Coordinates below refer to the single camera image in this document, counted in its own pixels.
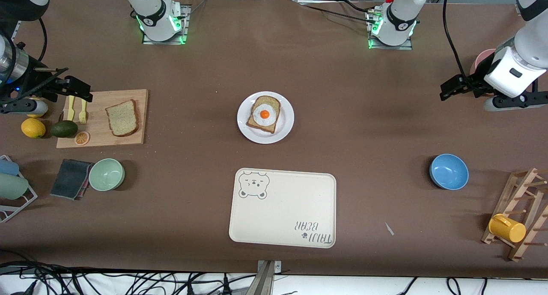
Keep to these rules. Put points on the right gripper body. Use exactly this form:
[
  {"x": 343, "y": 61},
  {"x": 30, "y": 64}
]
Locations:
[{"x": 37, "y": 84}]

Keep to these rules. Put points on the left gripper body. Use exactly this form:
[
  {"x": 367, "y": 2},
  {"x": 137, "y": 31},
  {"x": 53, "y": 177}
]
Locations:
[{"x": 474, "y": 83}]

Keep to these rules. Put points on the plain brown bread slice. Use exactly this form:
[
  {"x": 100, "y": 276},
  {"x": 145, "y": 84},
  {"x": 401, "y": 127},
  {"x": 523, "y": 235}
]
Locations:
[{"x": 123, "y": 117}]

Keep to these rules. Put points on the white round plate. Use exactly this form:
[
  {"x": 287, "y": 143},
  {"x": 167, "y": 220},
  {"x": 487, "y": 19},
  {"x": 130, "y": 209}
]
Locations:
[{"x": 284, "y": 130}]

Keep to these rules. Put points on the fried egg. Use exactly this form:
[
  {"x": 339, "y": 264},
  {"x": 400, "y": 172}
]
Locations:
[{"x": 264, "y": 114}]

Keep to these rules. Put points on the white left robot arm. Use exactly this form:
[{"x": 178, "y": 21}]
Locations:
[{"x": 402, "y": 16}]

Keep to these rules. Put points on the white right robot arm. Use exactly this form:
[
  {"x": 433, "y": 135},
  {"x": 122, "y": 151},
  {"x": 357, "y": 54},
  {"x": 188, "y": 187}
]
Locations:
[{"x": 154, "y": 16}]

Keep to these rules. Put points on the yellow toy knife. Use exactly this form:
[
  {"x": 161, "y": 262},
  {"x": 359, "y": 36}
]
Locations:
[{"x": 69, "y": 111}]

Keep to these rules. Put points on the yellow toy fork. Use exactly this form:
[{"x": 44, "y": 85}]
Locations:
[{"x": 82, "y": 115}]

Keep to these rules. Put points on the yellow lemon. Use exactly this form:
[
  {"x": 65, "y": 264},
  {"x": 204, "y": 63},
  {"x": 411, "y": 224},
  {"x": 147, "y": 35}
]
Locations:
[
  {"x": 34, "y": 115},
  {"x": 33, "y": 128}
]

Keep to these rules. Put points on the dark green avocado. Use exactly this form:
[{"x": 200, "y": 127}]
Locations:
[{"x": 64, "y": 129}]

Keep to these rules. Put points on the orange slice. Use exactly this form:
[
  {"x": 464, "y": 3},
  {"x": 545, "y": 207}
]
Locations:
[{"x": 82, "y": 138}]

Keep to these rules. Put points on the wooden cutting board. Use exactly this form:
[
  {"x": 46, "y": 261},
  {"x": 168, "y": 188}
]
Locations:
[{"x": 128, "y": 93}]

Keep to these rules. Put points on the blue bowl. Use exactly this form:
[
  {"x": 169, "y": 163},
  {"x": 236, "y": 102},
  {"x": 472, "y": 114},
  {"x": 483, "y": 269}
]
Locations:
[{"x": 449, "y": 171}]

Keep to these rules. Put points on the dark grey sponge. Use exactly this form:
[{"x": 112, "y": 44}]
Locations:
[{"x": 68, "y": 179}]

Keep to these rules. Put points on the light green bowl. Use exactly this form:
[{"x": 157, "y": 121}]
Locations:
[{"x": 106, "y": 175}]

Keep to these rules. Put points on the light blue cup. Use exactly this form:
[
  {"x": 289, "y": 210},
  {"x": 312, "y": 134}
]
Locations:
[{"x": 8, "y": 167}]

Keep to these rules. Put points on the pale green cup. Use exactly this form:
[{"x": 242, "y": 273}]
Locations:
[{"x": 12, "y": 187}]

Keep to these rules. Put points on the wooden mug rack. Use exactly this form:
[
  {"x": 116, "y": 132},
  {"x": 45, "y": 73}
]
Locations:
[{"x": 511, "y": 196}]

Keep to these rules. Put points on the yellow mug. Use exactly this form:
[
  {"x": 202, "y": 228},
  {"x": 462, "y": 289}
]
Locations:
[{"x": 507, "y": 228}]

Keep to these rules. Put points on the small white paper scrap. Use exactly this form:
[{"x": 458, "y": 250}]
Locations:
[{"x": 389, "y": 228}]

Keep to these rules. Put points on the cream bear print tray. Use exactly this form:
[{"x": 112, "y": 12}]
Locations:
[{"x": 282, "y": 209}]

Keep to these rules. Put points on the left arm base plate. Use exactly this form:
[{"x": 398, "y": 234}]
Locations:
[{"x": 402, "y": 47}]

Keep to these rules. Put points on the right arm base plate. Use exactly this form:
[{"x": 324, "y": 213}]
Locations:
[{"x": 187, "y": 19}]

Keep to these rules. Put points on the metal table bracket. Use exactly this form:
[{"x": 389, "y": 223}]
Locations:
[{"x": 266, "y": 280}]

